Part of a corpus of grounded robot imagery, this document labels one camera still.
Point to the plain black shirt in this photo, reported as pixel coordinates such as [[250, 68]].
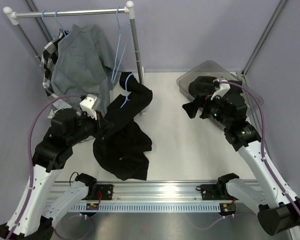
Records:
[[121, 151]]

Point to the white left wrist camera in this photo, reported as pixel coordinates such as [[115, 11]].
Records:
[[90, 104]]

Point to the blue hanger of checked shirt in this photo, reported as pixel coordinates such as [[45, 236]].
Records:
[[51, 33]]

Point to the blue hanger of pinstriped shirt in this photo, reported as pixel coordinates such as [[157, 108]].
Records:
[[120, 45]]

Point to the clear plastic bin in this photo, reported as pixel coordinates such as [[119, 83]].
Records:
[[211, 68]]

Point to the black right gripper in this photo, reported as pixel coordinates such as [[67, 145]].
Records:
[[192, 108]]

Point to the blue hanger of black shirt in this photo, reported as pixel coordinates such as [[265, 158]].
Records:
[[126, 89]]

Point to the grey shirt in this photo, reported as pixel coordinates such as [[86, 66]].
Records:
[[85, 64]]

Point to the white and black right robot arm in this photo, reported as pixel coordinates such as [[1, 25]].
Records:
[[277, 206]]

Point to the blue hanger of grey shirt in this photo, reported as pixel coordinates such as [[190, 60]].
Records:
[[58, 23]]

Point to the dark pinstriped shirt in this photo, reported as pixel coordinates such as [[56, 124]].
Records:
[[235, 108]]

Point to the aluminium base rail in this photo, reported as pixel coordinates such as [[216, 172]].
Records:
[[158, 191]]

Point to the black white checked shirt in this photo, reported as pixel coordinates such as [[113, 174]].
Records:
[[49, 59]]

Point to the white slotted cable duct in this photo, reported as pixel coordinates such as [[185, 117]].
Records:
[[199, 207]]

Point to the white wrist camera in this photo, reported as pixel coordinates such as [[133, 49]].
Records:
[[222, 88], [90, 104]]

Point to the metal clothes rack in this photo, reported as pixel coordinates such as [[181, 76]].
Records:
[[129, 9]]

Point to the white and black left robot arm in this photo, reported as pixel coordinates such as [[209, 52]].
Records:
[[32, 219]]

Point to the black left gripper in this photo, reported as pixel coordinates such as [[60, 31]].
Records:
[[100, 128]]

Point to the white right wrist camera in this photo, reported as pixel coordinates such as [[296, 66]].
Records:
[[222, 88]]

